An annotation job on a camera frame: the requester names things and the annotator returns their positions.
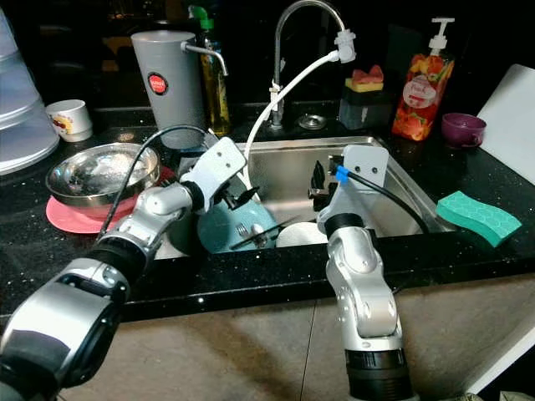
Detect clear plastic stacked containers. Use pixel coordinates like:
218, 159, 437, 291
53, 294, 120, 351
0, 8, 61, 175

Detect pink plate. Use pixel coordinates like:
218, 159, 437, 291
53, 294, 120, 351
45, 167, 175, 235

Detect green sponge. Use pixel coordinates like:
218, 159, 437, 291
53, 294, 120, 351
436, 190, 522, 247

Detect black chopstick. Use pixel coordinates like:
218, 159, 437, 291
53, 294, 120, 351
230, 221, 289, 250
251, 215, 303, 240

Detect round metal sink strainer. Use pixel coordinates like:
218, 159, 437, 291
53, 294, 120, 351
297, 114, 329, 131

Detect purple cup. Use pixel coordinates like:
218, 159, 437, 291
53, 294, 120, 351
441, 113, 487, 150

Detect yellow and pink sponge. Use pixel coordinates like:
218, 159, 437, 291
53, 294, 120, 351
345, 65, 385, 93

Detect stainless steel bowl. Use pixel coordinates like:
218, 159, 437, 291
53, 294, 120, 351
45, 142, 161, 207

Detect grey water dispenser with tap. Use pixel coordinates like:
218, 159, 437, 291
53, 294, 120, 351
131, 30, 228, 150

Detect light blue plate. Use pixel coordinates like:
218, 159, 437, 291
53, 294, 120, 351
198, 199, 278, 253

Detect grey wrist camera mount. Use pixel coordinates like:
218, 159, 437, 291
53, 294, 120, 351
318, 144, 390, 235
180, 136, 249, 195

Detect peach soap pump bottle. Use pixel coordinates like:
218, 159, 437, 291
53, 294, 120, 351
391, 18, 456, 141

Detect silver fork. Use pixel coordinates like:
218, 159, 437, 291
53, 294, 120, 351
238, 221, 268, 247

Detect oil bottle with green cap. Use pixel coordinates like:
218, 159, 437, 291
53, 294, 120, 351
189, 5, 231, 137

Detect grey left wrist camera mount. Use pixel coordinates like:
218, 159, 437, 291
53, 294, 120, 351
180, 136, 249, 195

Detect white cutting board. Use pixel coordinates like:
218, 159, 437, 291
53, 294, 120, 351
476, 64, 535, 180

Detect beige base cabinet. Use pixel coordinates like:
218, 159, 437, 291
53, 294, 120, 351
117, 280, 535, 401

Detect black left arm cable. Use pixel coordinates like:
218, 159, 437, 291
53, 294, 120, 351
121, 125, 218, 210

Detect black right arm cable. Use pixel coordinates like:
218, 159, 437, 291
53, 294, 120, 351
339, 170, 436, 235

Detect white plate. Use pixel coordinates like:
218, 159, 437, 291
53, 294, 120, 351
276, 221, 329, 248

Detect stainless steel sink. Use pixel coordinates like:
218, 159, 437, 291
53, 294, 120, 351
163, 135, 456, 256

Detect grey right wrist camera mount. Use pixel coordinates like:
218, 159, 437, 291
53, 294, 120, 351
318, 144, 390, 235

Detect white printed mug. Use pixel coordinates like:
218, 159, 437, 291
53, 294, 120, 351
46, 99, 93, 143

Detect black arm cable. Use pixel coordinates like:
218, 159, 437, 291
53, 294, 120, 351
121, 125, 218, 210
339, 170, 436, 235

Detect chrome gooseneck faucet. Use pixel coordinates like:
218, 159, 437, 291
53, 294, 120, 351
269, 0, 356, 130

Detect black sponge holder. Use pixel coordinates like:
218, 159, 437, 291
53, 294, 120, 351
339, 84, 394, 130

